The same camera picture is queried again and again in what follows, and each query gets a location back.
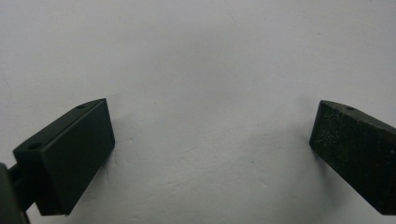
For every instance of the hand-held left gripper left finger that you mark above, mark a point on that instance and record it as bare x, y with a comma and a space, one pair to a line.
71, 155

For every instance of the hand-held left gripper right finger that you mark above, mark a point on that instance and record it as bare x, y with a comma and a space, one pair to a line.
355, 149

